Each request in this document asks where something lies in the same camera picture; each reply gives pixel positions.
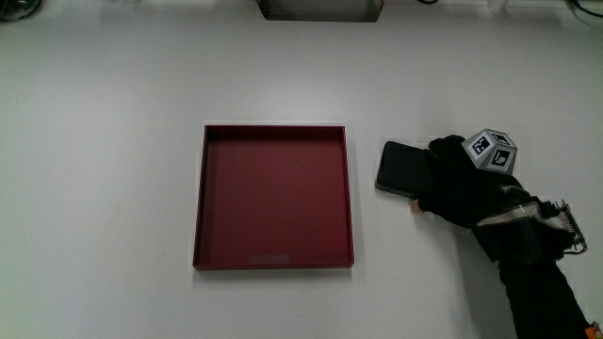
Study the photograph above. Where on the black round object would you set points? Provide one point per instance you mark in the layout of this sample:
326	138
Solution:
19	8

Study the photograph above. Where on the dark red square tray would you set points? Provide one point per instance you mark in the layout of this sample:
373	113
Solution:
275	198

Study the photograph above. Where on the person's right forearm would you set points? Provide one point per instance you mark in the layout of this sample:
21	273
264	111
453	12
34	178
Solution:
542	301

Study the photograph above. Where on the person's right hand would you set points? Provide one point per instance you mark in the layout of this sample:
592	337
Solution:
464	190

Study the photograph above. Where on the black battery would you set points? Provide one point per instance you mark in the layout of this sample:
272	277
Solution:
402	169

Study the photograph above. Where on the white desk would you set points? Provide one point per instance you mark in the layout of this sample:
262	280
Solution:
103	165

